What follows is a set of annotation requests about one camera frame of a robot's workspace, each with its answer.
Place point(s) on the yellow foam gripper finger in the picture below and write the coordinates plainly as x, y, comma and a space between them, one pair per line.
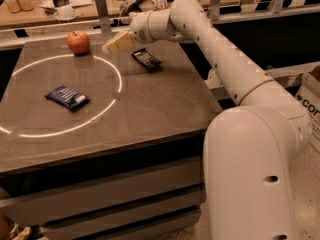
120, 41

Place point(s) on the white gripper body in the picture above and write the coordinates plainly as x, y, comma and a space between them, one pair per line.
140, 26

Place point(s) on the cardboard box with print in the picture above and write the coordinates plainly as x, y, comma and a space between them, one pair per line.
309, 95

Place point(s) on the black snack bar wrapper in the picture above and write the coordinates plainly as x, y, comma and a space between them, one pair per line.
146, 59

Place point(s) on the left jar orange liquid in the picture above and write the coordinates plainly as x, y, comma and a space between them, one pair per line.
13, 6

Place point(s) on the grey metal post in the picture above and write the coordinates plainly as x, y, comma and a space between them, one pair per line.
103, 16

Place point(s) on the dark blue snack packet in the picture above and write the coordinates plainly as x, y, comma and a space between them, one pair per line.
67, 97

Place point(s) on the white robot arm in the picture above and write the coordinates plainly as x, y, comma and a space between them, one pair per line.
247, 149

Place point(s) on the grey drawer cabinet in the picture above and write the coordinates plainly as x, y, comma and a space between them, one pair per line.
129, 190

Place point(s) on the red apple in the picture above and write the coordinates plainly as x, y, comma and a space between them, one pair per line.
78, 42

